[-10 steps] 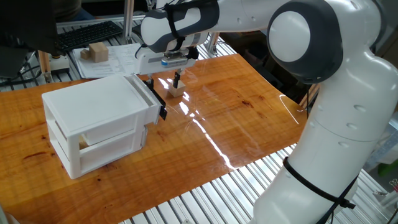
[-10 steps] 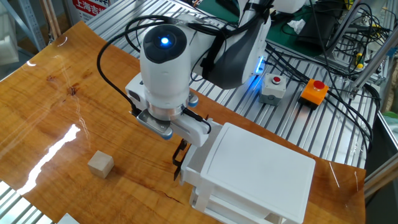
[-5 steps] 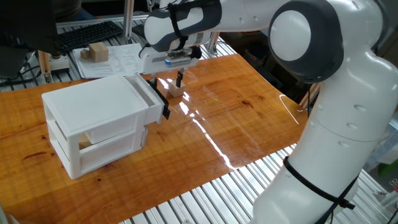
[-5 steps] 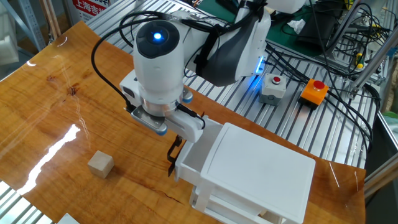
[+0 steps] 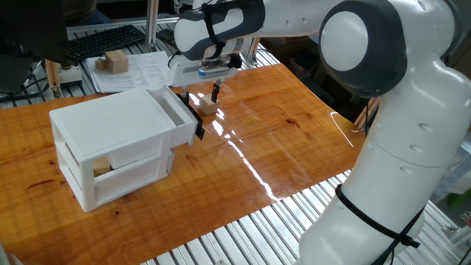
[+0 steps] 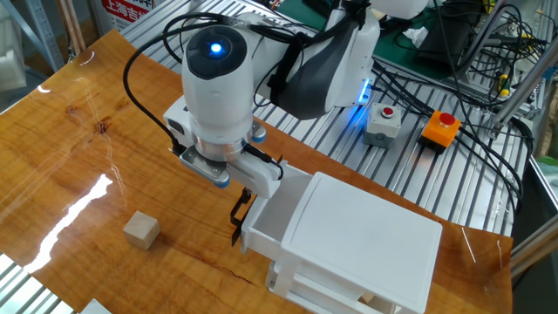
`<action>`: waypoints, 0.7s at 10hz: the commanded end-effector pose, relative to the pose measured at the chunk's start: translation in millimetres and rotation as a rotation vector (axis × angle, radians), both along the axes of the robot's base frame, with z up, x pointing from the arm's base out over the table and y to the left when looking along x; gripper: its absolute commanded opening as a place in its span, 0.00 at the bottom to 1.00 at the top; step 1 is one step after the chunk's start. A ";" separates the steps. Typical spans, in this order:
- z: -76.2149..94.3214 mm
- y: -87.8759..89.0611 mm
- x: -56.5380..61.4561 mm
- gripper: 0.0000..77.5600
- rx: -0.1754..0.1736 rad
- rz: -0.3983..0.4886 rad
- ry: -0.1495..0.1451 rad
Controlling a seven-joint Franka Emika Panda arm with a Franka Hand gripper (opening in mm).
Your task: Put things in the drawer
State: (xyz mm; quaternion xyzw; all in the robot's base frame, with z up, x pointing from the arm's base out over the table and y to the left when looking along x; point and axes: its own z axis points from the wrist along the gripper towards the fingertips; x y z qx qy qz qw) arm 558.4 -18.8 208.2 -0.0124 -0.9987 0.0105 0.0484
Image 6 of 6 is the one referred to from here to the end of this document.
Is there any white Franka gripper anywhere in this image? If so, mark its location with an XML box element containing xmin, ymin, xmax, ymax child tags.
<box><xmin>163</xmin><ymin>95</ymin><xmax>285</xmax><ymax>207</ymax></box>

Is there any white drawer with black handle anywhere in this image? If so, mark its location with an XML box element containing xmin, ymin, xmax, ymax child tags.
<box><xmin>229</xmin><ymin>154</ymin><xmax>315</xmax><ymax>263</ymax></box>

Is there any light wooden cube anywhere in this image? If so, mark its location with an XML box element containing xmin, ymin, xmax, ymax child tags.
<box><xmin>122</xmin><ymin>210</ymin><xmax>161</xmax><ymax>251</ymax></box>

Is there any white plain drawer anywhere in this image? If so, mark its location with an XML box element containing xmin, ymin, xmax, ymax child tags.
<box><xmin>266</xmin><ymin>278</ymin><xmax>363</xmax><ymax>314</ymax></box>

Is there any glossy wood-grain mat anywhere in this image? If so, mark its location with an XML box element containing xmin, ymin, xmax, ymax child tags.
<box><xmin>0</xmin><ymin>29</ymin><xmax>514</xmax><ymax>314</ymax></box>

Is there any grey box with red button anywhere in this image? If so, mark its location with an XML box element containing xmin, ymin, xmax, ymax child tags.
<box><xmin>363</xmin><ymin>103</ymin><xmax>403</xmax><ymax>149</ymax></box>

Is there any white paper sheet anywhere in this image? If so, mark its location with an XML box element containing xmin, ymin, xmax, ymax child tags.
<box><xmin>79</xmin><ymin>298</ymin><xmax>113</xmax><ymax>314</ymax></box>

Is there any orange box with red button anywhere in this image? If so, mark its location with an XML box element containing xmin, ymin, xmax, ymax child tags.
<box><xmin>417</xmin><ymin>110</ymin><xmax>462</xmax><ymax>154</ymax></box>

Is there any red and white sign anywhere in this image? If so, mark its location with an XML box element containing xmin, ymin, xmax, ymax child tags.
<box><xmin>100</xmin><ymin>0</ymin><xmax>156</xmax><ymax>31</ymax></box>

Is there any crumpled white paper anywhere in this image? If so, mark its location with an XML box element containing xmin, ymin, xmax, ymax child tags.
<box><xmin>401</xmin><ymin>25</ymin><xmax>431</xmax><ymax>49</ymax></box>

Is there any wooden pole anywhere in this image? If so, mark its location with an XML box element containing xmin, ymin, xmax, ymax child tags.
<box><xmin>55</xmin><ymin>0</ymin><xmax>87</xmax><ymax>57</ymax></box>

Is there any black device box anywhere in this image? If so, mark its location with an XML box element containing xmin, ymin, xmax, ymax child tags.
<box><xmin>413</xmin><ymin>2</ymin><xmax>479</xmax><ymax>74</ymax></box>

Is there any grey perforated steel upright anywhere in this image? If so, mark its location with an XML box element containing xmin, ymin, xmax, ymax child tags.
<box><xmin>0</xmin><ymin>0</ymin><xmax>66</xmax><ymax>73</ymax></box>

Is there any white foam piece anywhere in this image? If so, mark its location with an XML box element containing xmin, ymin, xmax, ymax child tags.
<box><xmin>0</xmin><ymin>3</ymin><xmax>28</xmax><ymax>92</ymax></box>

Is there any grey metal pole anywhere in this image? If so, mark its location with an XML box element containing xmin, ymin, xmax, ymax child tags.
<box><xmin>455</xmin><ymin>0</ymin><xmax>509</xmax><ymax>84</ymax></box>

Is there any pale green object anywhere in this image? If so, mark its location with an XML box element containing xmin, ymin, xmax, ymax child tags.
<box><xmin>534</xmin><ymin>154</ymin><xmax>558</xmax><ymax>197</ymax></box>

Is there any short black camera cable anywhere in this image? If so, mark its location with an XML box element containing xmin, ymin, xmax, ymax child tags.
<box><xmin>242</xmin><ymin>142</ymin><xmax>285</xmax><ymax>181</ymax></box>

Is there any silver camera with blue caps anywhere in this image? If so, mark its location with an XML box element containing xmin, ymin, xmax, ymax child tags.
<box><xmin>178</xmin><ymin>144</ymin><xmax>232</xmax><ymax>190</ymax></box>

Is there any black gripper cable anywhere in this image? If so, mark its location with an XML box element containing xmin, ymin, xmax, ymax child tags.
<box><xmin>122</xmin><ymin>11</ymin><xmax>262</xmax><ymax>157</ymax></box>

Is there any white plastic drawer cabinet frame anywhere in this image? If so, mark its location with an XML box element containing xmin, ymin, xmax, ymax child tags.
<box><xmin>265</xmin><ymin>171</ymin><xmax>444</xmax><ymax>314</ymax></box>

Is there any aluminium frame rail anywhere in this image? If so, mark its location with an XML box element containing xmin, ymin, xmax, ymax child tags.
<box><xmin>508</xmin><ymin>213</ymin><xmax>558</xmax><ymax>280</ymax></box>

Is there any slanted aluminium profile post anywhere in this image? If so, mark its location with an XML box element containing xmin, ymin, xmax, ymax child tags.
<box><xmin>487</xmin><ymin>41</ymin><xmax>558</xmax><ymax>132</ymax></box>

